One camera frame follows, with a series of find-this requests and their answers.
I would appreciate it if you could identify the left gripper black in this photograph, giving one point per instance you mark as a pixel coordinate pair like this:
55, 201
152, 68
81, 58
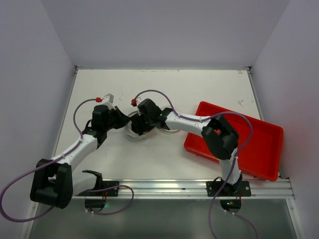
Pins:
123, 119

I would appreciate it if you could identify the aluminium mounting rail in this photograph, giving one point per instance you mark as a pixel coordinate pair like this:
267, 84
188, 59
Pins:
198, 189

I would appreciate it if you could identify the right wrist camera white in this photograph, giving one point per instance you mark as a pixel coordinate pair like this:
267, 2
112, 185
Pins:
135, 102

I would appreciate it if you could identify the white mesh laundry bag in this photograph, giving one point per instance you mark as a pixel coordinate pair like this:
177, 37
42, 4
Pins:
134, 137

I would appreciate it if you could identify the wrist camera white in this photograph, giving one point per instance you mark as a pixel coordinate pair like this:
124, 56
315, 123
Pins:
106, 100
135, 102

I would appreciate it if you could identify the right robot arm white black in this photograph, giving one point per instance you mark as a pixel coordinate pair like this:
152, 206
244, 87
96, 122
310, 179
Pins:
219, 136

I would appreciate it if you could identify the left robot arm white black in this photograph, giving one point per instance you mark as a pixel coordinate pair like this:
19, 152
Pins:
53, 182

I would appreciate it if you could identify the red plastic tray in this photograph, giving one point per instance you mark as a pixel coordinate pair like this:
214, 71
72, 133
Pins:
261, 156

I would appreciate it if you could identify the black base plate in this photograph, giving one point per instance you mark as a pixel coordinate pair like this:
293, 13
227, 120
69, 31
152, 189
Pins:
214, 189
105, 184

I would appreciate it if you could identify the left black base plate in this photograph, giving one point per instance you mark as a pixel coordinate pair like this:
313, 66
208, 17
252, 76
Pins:
105, 184

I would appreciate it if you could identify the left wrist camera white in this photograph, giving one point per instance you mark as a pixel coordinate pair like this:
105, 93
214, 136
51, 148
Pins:
106, 100

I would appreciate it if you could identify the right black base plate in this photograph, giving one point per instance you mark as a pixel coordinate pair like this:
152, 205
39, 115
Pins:
214, 189

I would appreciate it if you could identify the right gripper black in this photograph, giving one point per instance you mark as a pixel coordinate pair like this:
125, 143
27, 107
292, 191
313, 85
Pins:
139, 124

